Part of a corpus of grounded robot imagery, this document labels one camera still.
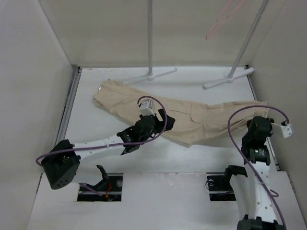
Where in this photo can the right white rack stand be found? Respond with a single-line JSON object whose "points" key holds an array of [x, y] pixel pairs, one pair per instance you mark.
{"points": [[231, 76]]}

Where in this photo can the white rack stand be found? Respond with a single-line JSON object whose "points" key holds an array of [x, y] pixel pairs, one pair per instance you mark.
{"points": [[231, 76], [150, 76]]}

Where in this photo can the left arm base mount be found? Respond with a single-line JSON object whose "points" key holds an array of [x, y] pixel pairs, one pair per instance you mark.
{"points": [[107, 189]]}

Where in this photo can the left white rack stand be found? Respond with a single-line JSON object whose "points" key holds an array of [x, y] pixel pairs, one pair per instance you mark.
{"points": [[150, 76]]}

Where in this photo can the pink wire hanger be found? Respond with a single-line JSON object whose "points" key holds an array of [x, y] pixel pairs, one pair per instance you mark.
{"points": [[223, 18]]}

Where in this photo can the metal side rail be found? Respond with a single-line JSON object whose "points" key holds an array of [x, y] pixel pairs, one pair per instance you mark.
{"points": [[77, 70]]}

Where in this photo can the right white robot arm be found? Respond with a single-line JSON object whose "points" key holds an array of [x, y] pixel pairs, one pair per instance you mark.
{"points": [[259, 212]]}

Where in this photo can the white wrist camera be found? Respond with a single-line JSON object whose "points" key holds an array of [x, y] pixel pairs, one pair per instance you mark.
{"points": [[282, 131], [146, 108]]}

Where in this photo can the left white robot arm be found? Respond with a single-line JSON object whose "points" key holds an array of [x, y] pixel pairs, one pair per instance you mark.
{"points": [[62, 165]]}

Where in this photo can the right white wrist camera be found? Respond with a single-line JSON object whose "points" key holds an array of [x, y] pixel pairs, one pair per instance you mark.
{"points": [[282, 131]]}

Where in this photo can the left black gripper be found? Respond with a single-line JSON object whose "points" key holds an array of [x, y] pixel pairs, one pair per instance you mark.
{"points": [[159, 123]]}

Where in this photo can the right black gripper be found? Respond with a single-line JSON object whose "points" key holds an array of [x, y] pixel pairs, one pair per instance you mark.
{"points": [[269, 134]]}

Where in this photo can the beige trousers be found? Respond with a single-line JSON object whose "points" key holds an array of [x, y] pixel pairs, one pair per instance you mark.
{"points": [[195, 122]]}

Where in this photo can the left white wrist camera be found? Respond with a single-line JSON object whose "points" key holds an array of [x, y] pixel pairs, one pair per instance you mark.
{"points": [[146, 108]]}

